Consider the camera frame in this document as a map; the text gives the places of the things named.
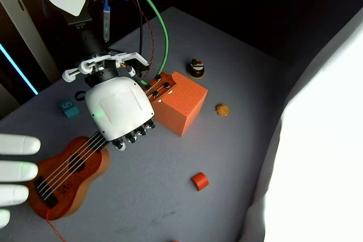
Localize large orange textured cube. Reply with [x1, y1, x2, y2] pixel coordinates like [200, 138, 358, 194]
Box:
[151, 71, 209, 137]

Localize teal block with number five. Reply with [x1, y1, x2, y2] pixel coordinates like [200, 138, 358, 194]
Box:
[59, 99, 79, 118]

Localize green cable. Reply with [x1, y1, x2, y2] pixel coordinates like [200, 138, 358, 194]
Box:
[117, 0, 170, 86]

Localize red string on ukulele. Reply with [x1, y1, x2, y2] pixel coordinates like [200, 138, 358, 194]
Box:
[46, 207, 68, 242]

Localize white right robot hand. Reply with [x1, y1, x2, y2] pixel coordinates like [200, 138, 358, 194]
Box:
[0, 134, 42, 229]

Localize cyan light strip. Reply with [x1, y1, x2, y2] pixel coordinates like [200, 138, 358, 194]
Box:
[0, 43, 39, 95]

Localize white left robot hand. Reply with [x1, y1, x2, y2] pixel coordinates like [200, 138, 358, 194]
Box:
[84, 67, 157, 152]

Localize thin red wire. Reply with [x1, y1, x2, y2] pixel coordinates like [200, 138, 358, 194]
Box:
[116, 0, 156, 78]

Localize toy swirl cookie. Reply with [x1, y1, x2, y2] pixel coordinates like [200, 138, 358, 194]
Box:
[215, 103, 230, 117]

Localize white cloth backdrop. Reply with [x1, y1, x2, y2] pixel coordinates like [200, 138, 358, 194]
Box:
[237, 6, 363, 242]

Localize toy chocolate cake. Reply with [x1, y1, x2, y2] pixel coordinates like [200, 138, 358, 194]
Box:
[186, 58, 205, 79]

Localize orange half-cylinder block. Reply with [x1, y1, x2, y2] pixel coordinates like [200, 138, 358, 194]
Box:
[191, 172, 210, 192]

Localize small orange wooden ukulele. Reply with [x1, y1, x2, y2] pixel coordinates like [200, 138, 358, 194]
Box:
[27, 72, 178, 222]

